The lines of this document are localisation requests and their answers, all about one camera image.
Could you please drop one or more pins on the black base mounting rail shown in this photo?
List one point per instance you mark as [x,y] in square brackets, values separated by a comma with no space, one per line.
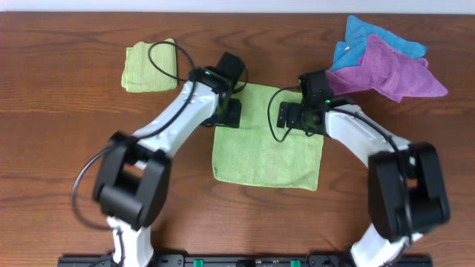
[177,260]

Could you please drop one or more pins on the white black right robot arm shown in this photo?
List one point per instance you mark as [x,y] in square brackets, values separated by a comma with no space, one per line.
[406,190]

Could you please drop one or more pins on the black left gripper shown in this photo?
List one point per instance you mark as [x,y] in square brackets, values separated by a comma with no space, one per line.
[228,113]

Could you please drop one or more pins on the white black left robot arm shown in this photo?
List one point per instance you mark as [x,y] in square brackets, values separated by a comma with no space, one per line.
[133,178]

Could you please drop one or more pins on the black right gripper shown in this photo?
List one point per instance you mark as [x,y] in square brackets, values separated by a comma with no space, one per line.
[288,116]

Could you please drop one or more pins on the blue microfiber cloth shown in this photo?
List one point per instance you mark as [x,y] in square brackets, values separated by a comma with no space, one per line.
[348,52]

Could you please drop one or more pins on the green microfiber cloth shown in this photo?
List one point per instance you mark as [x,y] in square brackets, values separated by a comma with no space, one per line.
[258,153]

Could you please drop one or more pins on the folded green cloth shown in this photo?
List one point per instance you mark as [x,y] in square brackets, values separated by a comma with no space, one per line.
[139,74]

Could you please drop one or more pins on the purple microfiber cloth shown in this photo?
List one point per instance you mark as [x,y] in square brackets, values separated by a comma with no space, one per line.
[387,71]

